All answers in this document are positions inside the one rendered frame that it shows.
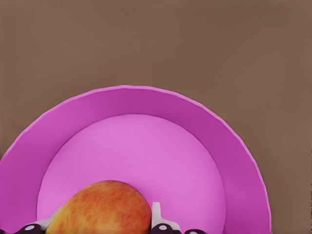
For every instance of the pink plate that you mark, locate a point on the pink plate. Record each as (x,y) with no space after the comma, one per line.
(136,151)

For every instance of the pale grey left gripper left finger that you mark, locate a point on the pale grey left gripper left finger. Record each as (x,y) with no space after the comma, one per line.
(47,221)

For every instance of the red-yellow apple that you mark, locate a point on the red-yellow apple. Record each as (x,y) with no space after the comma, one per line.
(104,209)

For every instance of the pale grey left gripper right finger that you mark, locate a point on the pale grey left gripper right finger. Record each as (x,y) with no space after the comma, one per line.
(157,215)

